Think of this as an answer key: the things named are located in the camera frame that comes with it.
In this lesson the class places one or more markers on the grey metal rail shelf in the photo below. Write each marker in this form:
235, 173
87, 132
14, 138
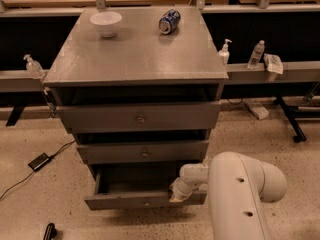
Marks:
236, 74

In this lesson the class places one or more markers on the white power strip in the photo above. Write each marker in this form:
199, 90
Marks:
257, 109

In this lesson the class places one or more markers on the blue soda can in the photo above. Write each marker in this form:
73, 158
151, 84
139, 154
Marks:
169, 21

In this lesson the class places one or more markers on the black object on floor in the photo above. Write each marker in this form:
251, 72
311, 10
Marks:
50, 232

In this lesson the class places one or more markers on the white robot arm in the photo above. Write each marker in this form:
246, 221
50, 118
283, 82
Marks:
238, 186

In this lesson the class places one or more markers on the crumpled white plastic bag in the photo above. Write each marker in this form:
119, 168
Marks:
273, 63

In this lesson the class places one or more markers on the grey bottom drawer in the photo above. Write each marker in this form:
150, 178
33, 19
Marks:
138, 185

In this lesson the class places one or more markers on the white ceramic bowl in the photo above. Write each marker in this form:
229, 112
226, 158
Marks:
106, 23

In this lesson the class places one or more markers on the clear plastic water bottle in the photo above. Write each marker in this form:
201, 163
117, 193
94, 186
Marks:
256, 54

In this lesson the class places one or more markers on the grey drawer cabinet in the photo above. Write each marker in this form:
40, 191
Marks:
138, 65

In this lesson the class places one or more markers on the black wheeled stand leg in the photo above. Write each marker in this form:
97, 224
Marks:
293, 113

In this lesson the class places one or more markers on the right white pump bottle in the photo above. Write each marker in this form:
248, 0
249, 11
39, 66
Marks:
224, 52

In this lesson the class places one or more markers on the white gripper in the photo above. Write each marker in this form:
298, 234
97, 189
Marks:
183, 189

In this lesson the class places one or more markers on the grey middle drawer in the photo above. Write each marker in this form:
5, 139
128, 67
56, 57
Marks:
143, 151

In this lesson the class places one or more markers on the grey drawer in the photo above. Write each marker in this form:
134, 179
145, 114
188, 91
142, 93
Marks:
139, 117
143, 151
138, 185

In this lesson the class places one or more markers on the grey top drawer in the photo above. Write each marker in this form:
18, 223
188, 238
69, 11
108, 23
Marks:
139, 117

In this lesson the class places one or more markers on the black power adapter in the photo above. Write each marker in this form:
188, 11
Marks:
37, 163

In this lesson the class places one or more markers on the left clear pump bottle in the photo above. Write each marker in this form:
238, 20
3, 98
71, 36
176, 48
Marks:
34, 68

